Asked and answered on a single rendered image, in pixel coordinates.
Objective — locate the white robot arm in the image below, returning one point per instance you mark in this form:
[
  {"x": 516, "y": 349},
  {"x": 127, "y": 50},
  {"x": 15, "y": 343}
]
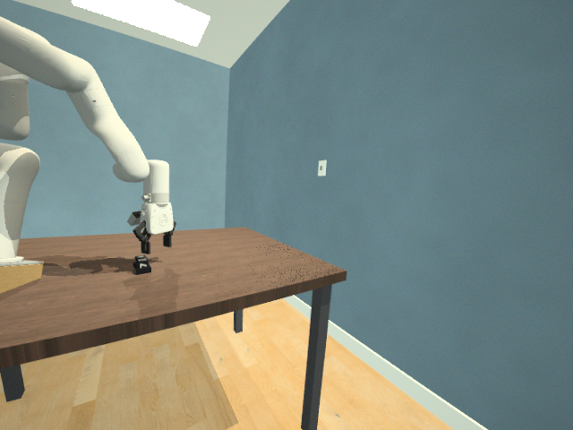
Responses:
[{"x": 25, "y": 53}]

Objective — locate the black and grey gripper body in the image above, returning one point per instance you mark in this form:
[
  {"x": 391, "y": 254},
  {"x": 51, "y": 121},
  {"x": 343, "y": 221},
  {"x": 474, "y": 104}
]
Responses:
[{"x": 158, "y": 217}]

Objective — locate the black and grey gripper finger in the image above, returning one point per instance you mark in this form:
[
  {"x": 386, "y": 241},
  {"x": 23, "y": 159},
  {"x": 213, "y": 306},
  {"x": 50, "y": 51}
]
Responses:
[
  {"x": 167, "y": 239},
  {"x": 145, "y": 245}
]

